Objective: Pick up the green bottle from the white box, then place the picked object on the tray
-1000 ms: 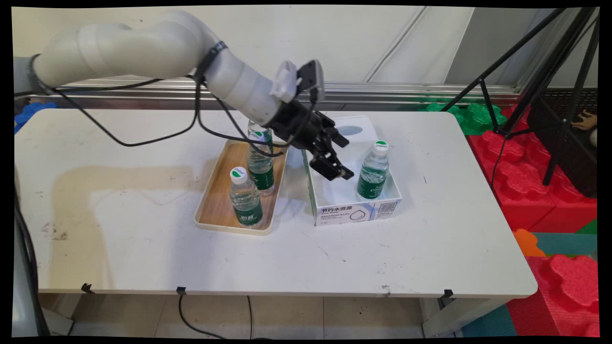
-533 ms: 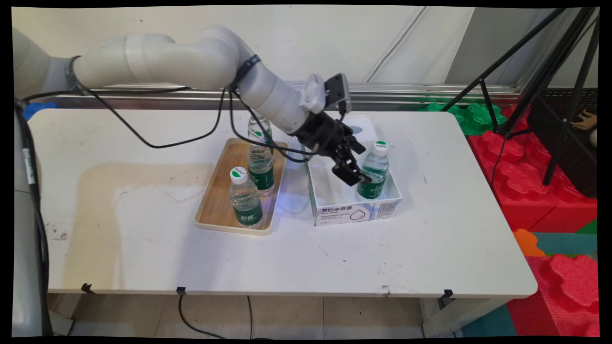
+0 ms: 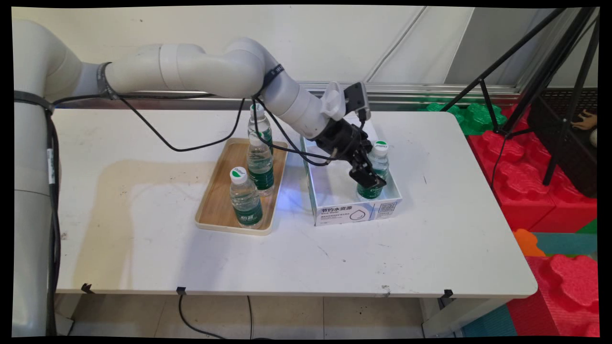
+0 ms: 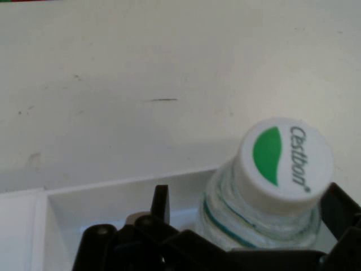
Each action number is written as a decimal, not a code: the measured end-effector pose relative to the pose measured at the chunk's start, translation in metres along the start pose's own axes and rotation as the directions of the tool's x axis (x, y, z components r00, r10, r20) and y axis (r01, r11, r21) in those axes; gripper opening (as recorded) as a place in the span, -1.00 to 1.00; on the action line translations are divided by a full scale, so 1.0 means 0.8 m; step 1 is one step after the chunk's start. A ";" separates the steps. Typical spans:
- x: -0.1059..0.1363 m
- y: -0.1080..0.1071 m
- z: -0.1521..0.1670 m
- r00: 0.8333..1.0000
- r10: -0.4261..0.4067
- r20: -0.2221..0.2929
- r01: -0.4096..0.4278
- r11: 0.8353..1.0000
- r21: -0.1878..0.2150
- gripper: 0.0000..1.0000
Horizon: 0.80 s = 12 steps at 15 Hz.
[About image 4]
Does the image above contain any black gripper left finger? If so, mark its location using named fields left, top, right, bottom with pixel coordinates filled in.
left=72, top=184, right=226, bottom=271

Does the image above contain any clear water bottle green label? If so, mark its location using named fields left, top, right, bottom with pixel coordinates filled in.
left=194, top=117, right=335, bottom=251

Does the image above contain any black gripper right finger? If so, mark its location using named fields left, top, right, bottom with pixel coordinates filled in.
left=320, top=182, right=361, bottom=271

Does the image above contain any white cardboard box green print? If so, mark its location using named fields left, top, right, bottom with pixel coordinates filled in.
left=0, top=165, right=339, bottom=271

